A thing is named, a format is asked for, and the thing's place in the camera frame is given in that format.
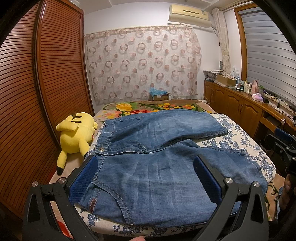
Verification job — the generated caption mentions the blue denim jeans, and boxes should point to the blue denim jeans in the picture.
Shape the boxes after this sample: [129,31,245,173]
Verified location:
[78,109,269,228]

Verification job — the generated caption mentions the person's hand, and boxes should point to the person's hand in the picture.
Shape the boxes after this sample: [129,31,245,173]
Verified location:
[279,174,292,210]

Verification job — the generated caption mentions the long wooden sideboard cabinet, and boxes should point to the long wooden sideboard cabinet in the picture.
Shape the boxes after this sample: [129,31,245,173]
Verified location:
[204,80,295,142]

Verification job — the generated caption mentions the blue floral white bedsheet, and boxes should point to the blue floral white bedsheet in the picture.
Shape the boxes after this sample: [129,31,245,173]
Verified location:
[75,112,277,238]

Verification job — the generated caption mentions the pink tissue pack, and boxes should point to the pink tissue pack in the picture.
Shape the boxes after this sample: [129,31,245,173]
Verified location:
[252,93,264,102]

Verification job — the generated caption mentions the pink bottle on sideboard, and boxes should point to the pink bottle on sideboard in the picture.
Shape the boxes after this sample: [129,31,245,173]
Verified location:
[251,80,258,95]

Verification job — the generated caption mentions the yellow Pikachu plush toy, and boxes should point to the yellow Pikachu plush toy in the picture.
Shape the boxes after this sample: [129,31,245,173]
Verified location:
[56,113,98,176]

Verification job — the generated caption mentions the cardboard box on sideboard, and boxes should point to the cardboard box on sideboard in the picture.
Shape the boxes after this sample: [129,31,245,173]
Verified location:
[216,75,236,87]

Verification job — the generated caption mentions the grey window roller blind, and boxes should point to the grey window roller blind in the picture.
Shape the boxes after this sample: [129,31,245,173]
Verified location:
[238,7,296,104]

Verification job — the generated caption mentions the stack of papers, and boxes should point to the stack of papers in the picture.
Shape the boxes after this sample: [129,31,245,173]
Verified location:
[203,69,223,82]

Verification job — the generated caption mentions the colourful flower pattern blanket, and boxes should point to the colourful flower pattern blanket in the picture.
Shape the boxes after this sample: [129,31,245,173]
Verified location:
[94,99,216,123]

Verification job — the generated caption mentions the brown louvered wardrobe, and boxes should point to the brown louvered wardrobe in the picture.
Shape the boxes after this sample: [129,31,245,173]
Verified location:
[1,1,94,218]

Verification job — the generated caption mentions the cardboard box with blue bag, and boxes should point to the cardboard box with blue bag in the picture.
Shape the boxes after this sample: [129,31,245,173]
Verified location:
[149,88,169,101]

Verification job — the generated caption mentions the circle pattern sheer curtain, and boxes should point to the circle pattern sheer curtain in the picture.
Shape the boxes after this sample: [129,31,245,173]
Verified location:
[84,26,202,106]

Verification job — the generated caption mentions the beige tied side curtain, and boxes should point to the beige tied side curtain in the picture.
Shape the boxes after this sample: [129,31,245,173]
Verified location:
[212,8,231,76]

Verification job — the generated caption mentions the cream wall air conditioner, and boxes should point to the cream wall air conditioner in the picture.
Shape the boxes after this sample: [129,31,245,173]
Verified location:
[169,4,212,28]

